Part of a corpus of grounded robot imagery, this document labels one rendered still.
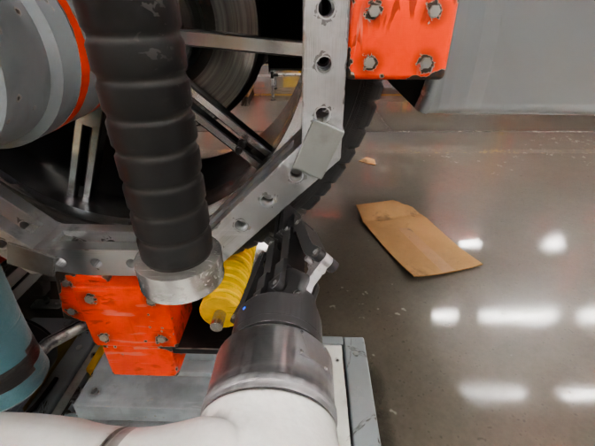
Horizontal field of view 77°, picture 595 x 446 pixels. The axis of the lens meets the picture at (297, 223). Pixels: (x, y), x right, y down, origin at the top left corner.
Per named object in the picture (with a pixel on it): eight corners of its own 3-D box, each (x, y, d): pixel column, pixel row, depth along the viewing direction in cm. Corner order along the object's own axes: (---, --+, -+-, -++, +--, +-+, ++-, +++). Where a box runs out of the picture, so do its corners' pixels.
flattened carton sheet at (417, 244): (406, 202, 188) (407, 197, 186) (481, 266, 143) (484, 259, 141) (351, 210, 180) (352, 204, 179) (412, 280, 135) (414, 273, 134)
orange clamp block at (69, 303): (83, 235, 53) (89, 284, 57) (50, 270, 46) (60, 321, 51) (133, 243, 53) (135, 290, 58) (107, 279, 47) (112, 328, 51)
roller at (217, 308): (263, 228, 75) (262, 203, 72) (240, 343, 50) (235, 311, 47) (235, 227, 75) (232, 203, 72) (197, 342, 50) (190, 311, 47)
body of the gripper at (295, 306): (273, 402, 32) (280, 322, 40) (347, 357, 29) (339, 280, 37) (204, 358, 29) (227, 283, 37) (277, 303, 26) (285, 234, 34)
